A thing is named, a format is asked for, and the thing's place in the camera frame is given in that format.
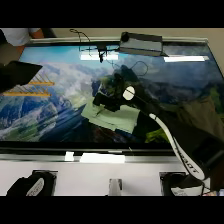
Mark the silver frame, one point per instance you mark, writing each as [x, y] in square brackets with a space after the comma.
[100, 173]

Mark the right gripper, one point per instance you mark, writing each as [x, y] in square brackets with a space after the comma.
[108, 99]

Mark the person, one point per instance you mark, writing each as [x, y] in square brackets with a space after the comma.
[18, 36]

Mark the dark grey box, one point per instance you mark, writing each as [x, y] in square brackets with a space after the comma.
[141, 44]

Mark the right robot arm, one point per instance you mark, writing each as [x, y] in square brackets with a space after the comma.
[186, 140]

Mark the pale green garment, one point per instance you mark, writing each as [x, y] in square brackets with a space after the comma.
[120, 120]

